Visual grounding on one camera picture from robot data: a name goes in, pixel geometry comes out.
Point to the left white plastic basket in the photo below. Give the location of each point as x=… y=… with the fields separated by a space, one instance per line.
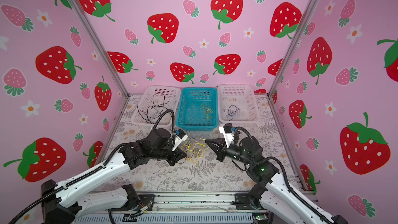
x=154 y=102

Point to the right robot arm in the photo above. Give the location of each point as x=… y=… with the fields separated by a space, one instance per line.
x=272 y=190

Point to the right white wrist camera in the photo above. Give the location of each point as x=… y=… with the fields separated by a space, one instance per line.
x=227 y=131

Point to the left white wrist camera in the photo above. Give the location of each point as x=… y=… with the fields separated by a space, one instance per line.
x=180 y=136

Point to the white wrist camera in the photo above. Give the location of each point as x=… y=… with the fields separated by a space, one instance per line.
x=227 y=131
x=180 y=136

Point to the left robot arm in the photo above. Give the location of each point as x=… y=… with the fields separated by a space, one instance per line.
x=67 y=200

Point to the teal plastic basket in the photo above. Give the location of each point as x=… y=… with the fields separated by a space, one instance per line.
x=198 y=109

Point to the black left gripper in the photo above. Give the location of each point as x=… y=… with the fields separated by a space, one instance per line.
x=178 y=155

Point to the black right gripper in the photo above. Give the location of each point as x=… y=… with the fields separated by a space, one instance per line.
x=219 y=142

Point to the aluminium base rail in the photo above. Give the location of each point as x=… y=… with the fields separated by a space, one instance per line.
x=205 y=208

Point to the white plastic basket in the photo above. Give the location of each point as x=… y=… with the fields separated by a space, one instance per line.
x=154 y=102
x=237 y=104

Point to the right white plastic basket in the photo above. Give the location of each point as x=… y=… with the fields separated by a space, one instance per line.
x=237 y=104

